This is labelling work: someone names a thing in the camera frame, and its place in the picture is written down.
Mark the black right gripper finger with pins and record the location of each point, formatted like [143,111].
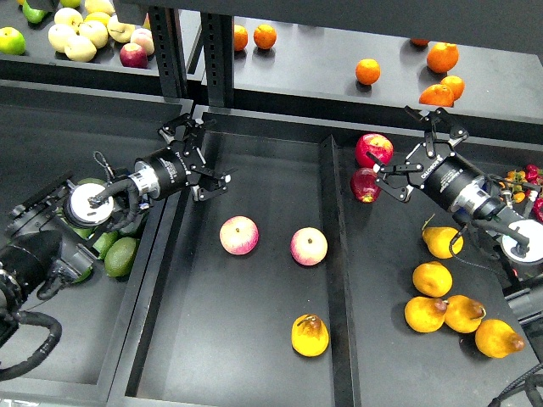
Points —
[442,132]
[394,179]

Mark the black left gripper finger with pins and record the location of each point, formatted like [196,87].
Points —
[185,129]
[211,183]

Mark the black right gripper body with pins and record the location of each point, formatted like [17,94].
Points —
[448,179]

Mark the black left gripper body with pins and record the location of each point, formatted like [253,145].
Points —
[168,170]

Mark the yellow pear with brown top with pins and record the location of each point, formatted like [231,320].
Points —
[309,335]

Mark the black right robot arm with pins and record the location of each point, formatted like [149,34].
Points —
[520,237]

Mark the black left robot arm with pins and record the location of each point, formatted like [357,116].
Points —
[51,234]

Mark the green avocado under arm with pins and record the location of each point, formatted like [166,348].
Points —
[104,243]

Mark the yellow pear upper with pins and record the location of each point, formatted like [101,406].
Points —
[443,242]

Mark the dark green avocado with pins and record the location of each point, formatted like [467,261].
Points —
[91,180]

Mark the yellow pear middle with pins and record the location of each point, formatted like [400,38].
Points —
[432,279]

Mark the yellow pear lower left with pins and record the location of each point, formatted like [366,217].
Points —
[425,315]

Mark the yellow pear lower right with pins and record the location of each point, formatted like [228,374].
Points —
[464,314]

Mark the pale yellow pear front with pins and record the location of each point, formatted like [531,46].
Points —
[79,49]

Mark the pale yellow pear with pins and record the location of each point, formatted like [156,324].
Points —
[58,35]
[79,49]

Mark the pale yellow pear left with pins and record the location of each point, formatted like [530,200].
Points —
[58,35]

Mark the yellow pear far right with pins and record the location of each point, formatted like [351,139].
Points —
[496,339]

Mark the orange front right shelf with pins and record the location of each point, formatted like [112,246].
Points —
[437,95]

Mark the orange behind front one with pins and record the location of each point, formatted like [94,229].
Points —
[455,83]

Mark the bright red apple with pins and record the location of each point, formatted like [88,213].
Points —
[376,144]

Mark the pink apple left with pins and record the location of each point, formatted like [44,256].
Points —
[239,235]

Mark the pink apple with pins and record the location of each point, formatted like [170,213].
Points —
[239,235]
[308,246]

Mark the large orange on shelf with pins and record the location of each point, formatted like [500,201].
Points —
[442,57]

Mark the orange cherry tomato bunch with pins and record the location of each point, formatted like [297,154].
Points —
[515,180]

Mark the orange on shelf centre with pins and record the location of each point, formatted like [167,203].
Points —
[367,71]

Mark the dark red apple on shelf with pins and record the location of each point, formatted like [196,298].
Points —
[133,55]

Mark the pink apple right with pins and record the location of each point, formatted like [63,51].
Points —
[308,246]

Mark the black left tray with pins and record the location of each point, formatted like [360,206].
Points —
[47,131]

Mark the black tray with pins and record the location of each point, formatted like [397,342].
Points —
[47,131]
[217,327]

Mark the black centre tray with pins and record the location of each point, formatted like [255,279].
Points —
[217,327]

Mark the green apple on shelf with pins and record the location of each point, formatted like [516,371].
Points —
[12,41]

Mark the black shelf post right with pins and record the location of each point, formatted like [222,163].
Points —
[217,35]

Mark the black shelf post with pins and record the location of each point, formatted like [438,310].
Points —
[168,51]
[217,35]

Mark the orange near post left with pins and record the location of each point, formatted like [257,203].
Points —
[240,38]

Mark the orange post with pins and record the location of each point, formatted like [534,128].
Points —
[265,36]
[240,38]

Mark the black shelf post left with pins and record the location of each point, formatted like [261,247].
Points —
[168,51]

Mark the orange near post right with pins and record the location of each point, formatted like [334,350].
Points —
[265,36]

